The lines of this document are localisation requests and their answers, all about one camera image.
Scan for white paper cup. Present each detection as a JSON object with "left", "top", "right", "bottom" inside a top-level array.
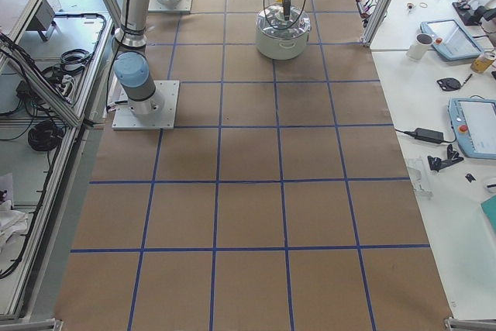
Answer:
[{"left": 406, "top": 33, "right": 433, "bottom": 60}]

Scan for black bracket parts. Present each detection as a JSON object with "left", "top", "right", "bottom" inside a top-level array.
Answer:
[{"left": 427, "top": 144, "right": 464, "bottom": 172}]

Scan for teal notebook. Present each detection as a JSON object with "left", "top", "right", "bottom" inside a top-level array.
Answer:
[{"left": 480, "top": 195, "right": 496, "bottom": 233}]

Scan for blue teach pendant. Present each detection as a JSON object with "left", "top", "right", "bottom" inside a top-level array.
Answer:
[
  {"left": 448, "top": 98, "right": 495, "bottom": 160},
  {"left": 420, "top": 19, "right": 484, "bottom": 61}
]

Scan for lower blue teach pendant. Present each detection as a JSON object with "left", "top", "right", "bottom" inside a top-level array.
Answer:
[{"left": 448, "top": 98, "right": 495, "bottom": 160}]

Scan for black pen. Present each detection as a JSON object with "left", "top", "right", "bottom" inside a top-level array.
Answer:
[{"left": 461, "top": 73, "right": 473, "bottom": 87}]

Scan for black round pouch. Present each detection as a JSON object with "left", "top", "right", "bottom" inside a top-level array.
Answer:
[{"left": 436, "top": 78, "right": 462, "bottom": 91}]

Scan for pale green cooking pot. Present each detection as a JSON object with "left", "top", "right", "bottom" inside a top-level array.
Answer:
[{"left": 256, "top": 25, "right": 311, "bottom": 60}]

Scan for grey metal box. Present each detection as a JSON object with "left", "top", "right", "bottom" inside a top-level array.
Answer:
[{"left": 26, "top": 0, "right": 57, "bottom": 42}]

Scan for brown paper table mat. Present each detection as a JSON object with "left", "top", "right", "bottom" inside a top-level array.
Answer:
[{"left": 55, "top": 0, "right": 450, "bottom": 330}]

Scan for upper blue teach pendant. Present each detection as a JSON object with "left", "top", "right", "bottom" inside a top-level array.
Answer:
[{"left": 420, "top": 19, "right": 484, "bottom": 61}]

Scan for clear plastic holder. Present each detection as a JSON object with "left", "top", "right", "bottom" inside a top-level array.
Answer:
[{"left": 405, "top": 157, "right": 433, "bottom": 199}]

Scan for black power adapter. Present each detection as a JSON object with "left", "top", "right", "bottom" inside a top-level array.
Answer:
[{"left": 414, "top": 128, "right": 444, "bottom": 144}]

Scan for coiled black cable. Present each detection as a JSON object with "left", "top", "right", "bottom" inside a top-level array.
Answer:
[{"left": 26, "top": 119, "right": 65, "bottom": 153}]

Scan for glass pot lid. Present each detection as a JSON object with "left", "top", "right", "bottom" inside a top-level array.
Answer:
[{"left": 256, "top": 4, "right": 312, "bottom": 40}]

